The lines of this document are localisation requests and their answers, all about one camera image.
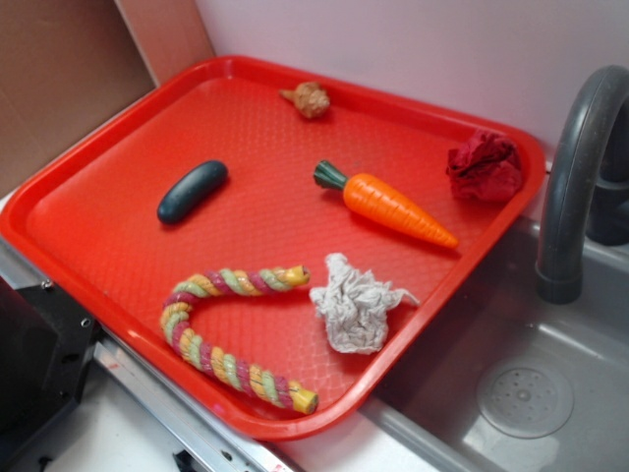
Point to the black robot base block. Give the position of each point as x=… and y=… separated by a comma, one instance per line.
x=46, y=343

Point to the orange toy carrot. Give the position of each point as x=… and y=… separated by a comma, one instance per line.
x=373, y=199

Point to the red plastic tray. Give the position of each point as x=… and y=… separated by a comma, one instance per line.
x=89, y=221

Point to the crumpled grey paper ball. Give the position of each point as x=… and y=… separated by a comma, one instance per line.
x=354, y=306

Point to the dark green toy cucumber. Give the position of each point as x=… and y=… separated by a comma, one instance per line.
x=190, y=190

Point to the small tan toy mushroom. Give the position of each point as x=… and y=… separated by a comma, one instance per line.
x=309, y=98

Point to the crumpled red paper ball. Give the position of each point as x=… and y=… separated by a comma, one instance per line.
x=487, y=168

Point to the grey toy sink basin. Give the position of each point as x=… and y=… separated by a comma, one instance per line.
x=501, y=380

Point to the grey plastic faucet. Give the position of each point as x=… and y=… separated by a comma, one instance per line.
x=587, y=192

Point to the brown cardboard panel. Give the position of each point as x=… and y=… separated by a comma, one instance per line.
x=69, y=66

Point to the multicolour twisted rope toy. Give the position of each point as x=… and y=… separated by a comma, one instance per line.
x=213, y=361

